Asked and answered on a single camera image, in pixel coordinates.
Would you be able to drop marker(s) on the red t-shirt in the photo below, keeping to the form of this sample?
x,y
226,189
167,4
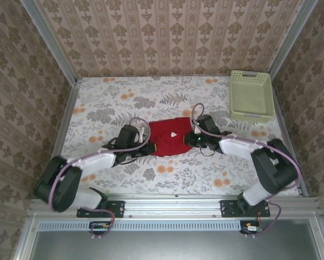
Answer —
x,y
167,143

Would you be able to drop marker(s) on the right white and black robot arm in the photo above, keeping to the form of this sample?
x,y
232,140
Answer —
x,y
240,147

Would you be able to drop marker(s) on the floral tablecloth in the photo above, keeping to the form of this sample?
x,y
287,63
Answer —
x,y
178,176

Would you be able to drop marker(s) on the pale green plastic basket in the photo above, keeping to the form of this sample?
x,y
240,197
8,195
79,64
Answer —
x,y
250,93

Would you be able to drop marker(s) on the small circuit board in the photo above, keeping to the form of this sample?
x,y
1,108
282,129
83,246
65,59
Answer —
x,y
252,228
100,226

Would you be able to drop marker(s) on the grey metal panel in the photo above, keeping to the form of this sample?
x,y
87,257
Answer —
x,y
164,246

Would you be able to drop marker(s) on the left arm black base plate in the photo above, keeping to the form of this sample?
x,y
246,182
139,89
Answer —
x,y
116,209

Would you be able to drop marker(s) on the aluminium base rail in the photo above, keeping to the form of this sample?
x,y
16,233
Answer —
x,y
172,205

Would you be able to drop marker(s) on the aluminium table side rail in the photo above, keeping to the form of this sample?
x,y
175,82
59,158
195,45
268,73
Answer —
x,y
61,130
285,127

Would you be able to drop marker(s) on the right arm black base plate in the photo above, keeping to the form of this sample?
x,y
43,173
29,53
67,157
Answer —
x,y
228,209

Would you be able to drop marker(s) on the aluminium frame post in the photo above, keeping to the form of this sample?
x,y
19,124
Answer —
x,y
289,40
51,43

